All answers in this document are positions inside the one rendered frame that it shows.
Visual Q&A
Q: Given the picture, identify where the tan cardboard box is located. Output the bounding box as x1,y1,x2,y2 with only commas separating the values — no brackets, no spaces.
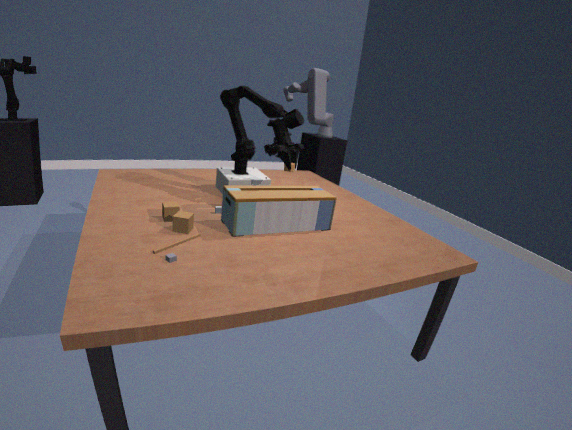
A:
172,211,194,234
162,201,180,222

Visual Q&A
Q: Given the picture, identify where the brown thin rod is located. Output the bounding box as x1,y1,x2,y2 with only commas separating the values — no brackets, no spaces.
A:
153,233,201,254

